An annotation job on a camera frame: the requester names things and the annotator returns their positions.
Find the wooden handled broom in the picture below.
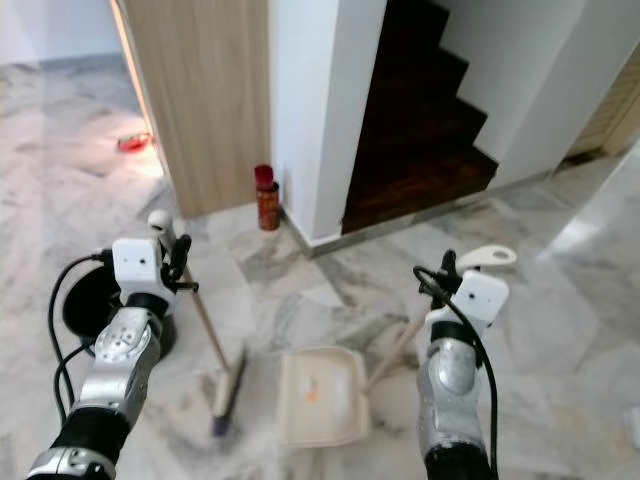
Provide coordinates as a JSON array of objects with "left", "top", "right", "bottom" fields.
[{"left": 147, "top": 209, "right": 249, "bottom": 438}]

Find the cream dustpan with wooden handle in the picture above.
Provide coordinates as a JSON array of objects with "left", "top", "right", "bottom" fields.
[{"left": 278, "top": 244, "right": 519, "bottom": 449}]

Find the black round waste bin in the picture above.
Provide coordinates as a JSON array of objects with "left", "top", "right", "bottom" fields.
[{"left": 62, "top": 263, "right": 177, "bottom": 358}]

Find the red cylindrical canister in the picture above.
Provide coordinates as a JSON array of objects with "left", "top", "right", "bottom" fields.
[{"left": 253, "top": 164, "right": 282, "bottom": 233}]

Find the red plate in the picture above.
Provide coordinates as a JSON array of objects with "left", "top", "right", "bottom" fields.
[{"left": 117, "top": 133, "right": 155, "bottom": 154}]

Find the dark wooden staircase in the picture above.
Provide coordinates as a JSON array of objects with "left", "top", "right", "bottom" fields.
[{"left": 340, "top": 0, "right": 501, "bottom": 237}]

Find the light wood cabinet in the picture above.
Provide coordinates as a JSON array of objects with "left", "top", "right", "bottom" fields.
[{"left": 110, "top": 0, "right": 272, "bottom": 220}]

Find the light wood door panel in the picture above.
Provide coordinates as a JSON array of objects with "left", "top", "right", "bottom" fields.
[{"left": 565, "top": 42, "right": 640, "bottom": 161}]

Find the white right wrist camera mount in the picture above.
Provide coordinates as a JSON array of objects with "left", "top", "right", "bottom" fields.
[{"left": 424, "top": 270, "right": 511, "bottom": 333}]

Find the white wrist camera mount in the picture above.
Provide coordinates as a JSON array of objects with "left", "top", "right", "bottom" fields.
[
  {"left": 424, "top": 270, "right": 511, "bottom": 333},
  {"left": 110, "top": 238, "right": 175, "bottom": 302}
]

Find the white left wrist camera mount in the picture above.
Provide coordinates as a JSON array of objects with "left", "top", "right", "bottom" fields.
[{"left": 110, "top": 238, "right": 175, "bottom": 302}]

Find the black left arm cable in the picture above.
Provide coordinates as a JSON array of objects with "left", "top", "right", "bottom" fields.
[{"left": 46, "top": 252, "right": 116, "bottom": 426}]

